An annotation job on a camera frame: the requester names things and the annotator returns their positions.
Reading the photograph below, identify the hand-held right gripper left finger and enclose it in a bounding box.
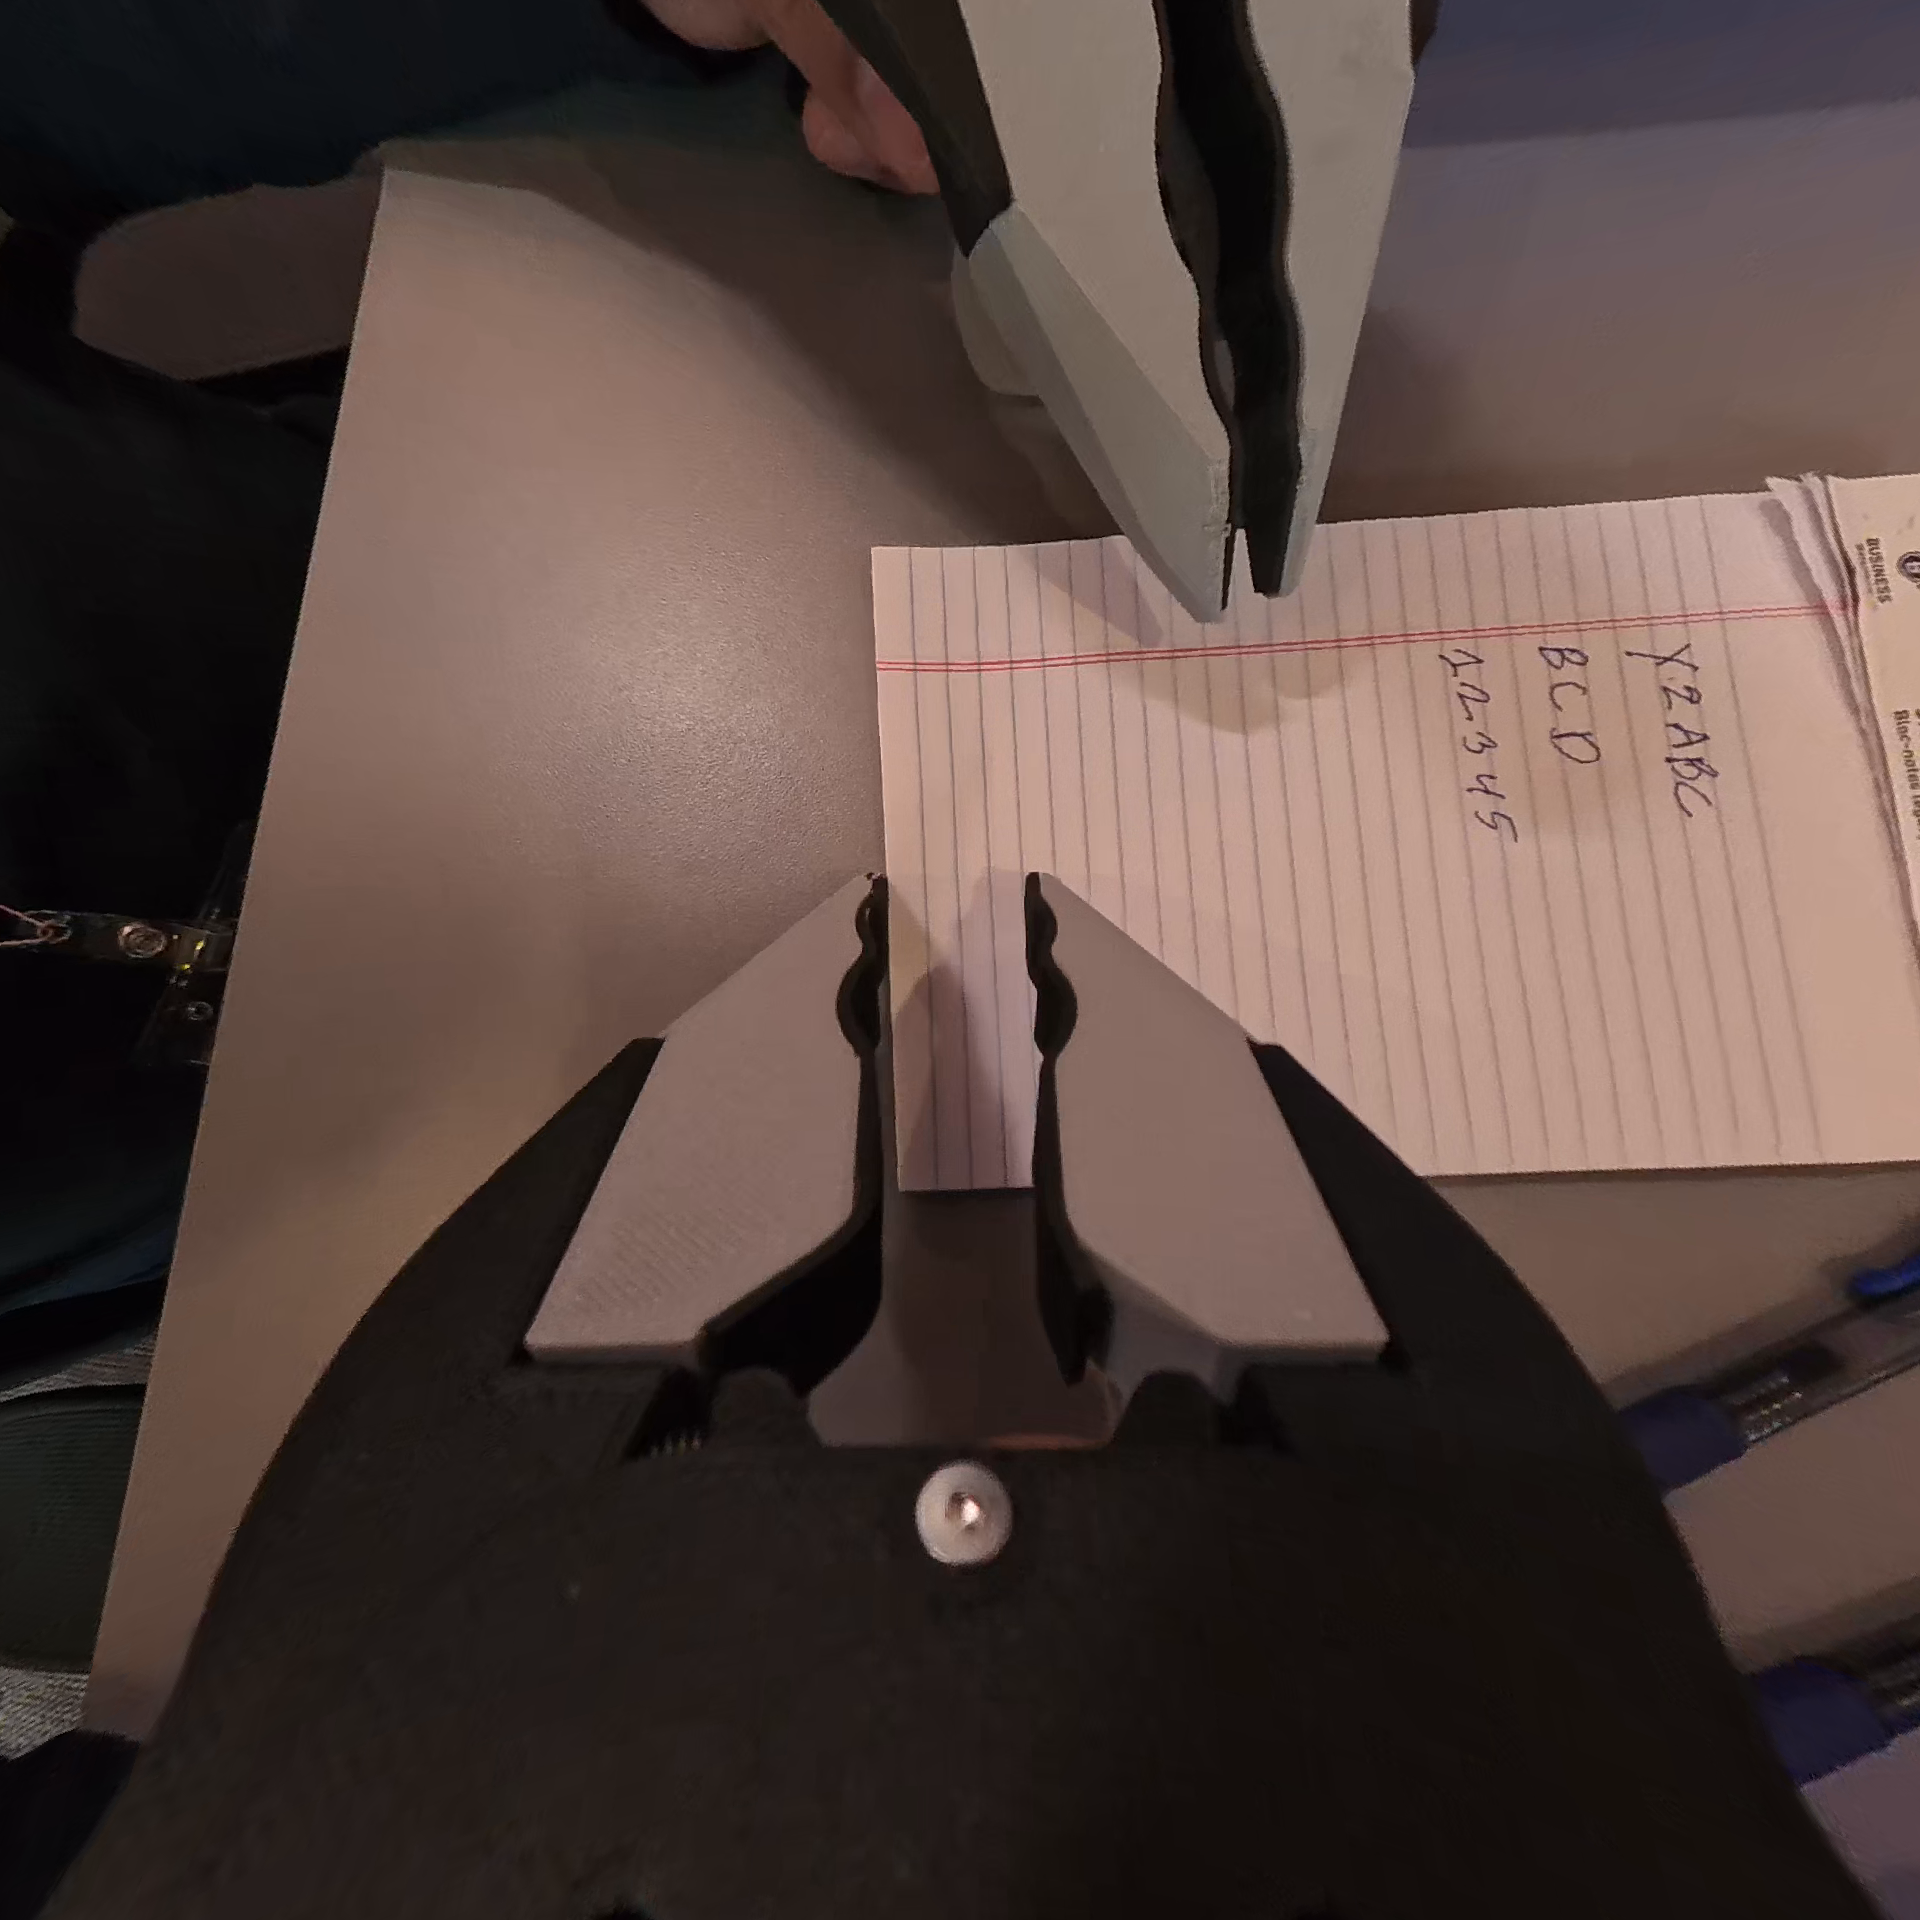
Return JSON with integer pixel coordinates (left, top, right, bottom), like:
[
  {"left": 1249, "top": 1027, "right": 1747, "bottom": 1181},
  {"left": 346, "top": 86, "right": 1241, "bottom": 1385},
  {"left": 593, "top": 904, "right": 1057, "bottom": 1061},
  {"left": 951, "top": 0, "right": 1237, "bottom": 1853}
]
[{"left": 522, "top": 869, "right": 897, "bottom": 1406}]

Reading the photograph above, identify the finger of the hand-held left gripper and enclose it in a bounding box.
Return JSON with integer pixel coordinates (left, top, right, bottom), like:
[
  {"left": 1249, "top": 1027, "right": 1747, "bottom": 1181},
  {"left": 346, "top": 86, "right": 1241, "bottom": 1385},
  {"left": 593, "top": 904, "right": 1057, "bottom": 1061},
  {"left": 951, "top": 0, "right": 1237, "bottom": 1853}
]
[
  {"left": 1167, "top": 0, "right": 1422, "bottom": 599},
  {"left": 951, "top": 0, "right": 1246, "bottom": 625}
]

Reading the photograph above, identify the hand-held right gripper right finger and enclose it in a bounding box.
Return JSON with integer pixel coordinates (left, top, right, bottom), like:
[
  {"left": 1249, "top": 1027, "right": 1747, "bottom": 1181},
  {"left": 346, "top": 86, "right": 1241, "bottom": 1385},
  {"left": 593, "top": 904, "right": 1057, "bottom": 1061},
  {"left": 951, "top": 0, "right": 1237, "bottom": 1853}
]
[{"left": 1023, "top": 869, "right": 1390, "bottom": 1392}]

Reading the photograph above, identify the white lined notepad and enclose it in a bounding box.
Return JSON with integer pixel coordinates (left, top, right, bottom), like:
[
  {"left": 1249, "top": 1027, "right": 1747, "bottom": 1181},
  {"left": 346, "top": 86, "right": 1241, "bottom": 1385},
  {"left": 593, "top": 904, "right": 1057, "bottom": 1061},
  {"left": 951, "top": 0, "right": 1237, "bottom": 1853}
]
[{"left": 868, "top": 472, "right": 1920, "bottom": 1196}]

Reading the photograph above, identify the blue ballpoint pen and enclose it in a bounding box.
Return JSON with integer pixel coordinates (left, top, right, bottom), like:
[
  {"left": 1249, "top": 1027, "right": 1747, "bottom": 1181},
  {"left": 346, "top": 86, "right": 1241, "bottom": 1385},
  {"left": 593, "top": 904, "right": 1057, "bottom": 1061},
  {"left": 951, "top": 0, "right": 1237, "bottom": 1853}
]
[
  {"left": 1622, "top": 1241, "right": 1920, "bottom": 1460},
  {"left": 1751, "top": 1627, "right": 1920, "bottom": 1779}
]

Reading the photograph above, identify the person's left hand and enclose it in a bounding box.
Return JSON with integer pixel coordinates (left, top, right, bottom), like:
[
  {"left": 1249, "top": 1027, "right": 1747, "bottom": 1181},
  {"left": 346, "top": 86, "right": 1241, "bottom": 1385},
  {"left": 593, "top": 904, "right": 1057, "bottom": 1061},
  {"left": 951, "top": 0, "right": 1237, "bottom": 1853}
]
[{"left": 645, "top": 0, "right": 942, "bottom": 198}]

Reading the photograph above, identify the metal badge clip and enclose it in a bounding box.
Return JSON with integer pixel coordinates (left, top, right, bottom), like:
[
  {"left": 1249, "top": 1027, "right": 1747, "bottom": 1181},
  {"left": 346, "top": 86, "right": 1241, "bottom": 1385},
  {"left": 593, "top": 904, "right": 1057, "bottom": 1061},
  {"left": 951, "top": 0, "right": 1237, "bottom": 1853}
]
[{"left": 0, "top": 863, "right": 249, "bottom": 1070}]

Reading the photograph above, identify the black chair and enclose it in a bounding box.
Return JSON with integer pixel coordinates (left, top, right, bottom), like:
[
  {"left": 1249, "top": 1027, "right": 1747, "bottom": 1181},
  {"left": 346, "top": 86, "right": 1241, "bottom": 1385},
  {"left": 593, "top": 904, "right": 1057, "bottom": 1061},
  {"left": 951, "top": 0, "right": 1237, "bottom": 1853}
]
[{"left": 0, "top": 1386, "right": 142, "bottom": 1669}]

